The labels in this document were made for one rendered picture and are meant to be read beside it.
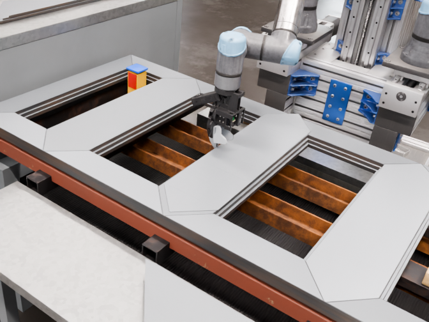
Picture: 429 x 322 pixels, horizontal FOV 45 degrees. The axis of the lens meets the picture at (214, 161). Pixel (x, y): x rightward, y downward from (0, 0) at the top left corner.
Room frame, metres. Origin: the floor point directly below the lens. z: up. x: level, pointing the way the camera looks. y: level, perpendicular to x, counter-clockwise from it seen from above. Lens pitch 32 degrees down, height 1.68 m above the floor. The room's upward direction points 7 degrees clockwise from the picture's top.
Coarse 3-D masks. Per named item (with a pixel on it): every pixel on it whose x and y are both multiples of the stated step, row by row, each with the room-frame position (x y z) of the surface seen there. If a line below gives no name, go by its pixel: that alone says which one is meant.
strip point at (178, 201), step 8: (168, 192) 1.13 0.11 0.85; (176, 192) 1.13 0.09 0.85; (168, 200) 1.09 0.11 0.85; (176, 200) 1.10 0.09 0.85; (184, 200) 1.10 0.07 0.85; (192, 200) 1.11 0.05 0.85; (176, 208) 1.06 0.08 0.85; (184, 208) 1.07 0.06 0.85; (192, 208) 1.07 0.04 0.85; (200, 208) 1.07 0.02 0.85; (208, 208) 1.08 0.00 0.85
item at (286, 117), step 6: (270, 114) 1.65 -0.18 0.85; (276, 114) 1.66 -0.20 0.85; (282, 114) 1.67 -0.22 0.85; (288, 114) 1.67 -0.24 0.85; (282, 120) 1.62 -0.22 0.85; (288, 120) 1.63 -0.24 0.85; (294, 120) 1.63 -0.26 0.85; (300, 120) 1.64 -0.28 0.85; (300, 126) 1.59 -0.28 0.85; (306, 126) 1.59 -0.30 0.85
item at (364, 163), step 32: (64, 96) 1.64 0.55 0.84; (0, 128) 1.36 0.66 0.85; (288, 160) 1.40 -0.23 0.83; (352, 160) 1.45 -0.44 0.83; (160, 192) 1.12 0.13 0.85; (160, 224) 1.03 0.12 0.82; (224, 256) 0.93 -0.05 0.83; (288, 288) 0.84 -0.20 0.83; (384, 288) 0.86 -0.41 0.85; (352, 320) 0.77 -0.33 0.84
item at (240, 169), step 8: (216, 152) 1.36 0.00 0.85; (208, 160) 1.31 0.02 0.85; (216, 160) 1.31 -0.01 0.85; (224, 160) 1.32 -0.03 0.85; (232, 160) 1.32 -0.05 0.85; (224, 168) 1.28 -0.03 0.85; (232, 168) 1.28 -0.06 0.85; (240, 168) 1.29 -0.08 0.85; (248, 168) 1.29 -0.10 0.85; (256, 168) 1.30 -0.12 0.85; (240, 176) 1.24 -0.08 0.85; (248, 176) 1.25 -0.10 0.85; (256, 176) 1.25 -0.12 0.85
